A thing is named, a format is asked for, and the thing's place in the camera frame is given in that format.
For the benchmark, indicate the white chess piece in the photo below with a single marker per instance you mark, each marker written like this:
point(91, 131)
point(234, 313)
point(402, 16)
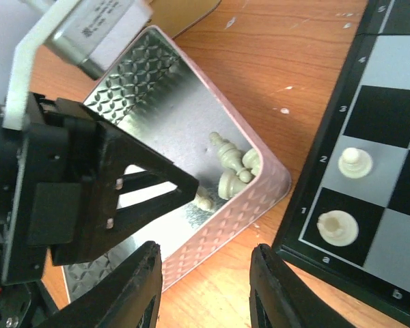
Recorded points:
point(355, 163)

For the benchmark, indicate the white bishop in tin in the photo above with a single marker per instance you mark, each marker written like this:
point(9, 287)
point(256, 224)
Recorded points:
point(230, 156)

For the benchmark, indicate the pink tin box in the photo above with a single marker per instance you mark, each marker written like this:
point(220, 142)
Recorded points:
point(156, 93)

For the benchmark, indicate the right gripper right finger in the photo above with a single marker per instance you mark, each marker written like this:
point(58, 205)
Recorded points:
point(279, 298)

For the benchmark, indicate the black white chess board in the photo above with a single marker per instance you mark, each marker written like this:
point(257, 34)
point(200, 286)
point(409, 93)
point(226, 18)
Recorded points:
point(369, 109)

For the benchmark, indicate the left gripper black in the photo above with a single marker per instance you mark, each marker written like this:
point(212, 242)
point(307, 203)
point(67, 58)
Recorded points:
point(83, 186)

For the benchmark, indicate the white pawn in tin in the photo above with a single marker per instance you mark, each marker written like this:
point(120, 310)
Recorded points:
point(203, 200)

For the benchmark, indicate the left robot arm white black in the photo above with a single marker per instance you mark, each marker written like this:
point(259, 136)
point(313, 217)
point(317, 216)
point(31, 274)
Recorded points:
point(27, 304)

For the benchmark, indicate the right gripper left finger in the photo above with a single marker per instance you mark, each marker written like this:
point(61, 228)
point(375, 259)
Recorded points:
point(128, 297)

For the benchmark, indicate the white piece in tin corner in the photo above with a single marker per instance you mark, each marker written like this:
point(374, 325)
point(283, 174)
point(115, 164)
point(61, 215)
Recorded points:
point(229, 185)

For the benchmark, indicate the gold tin lid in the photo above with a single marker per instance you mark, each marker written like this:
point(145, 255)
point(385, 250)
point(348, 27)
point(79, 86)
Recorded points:
point(176, 16)

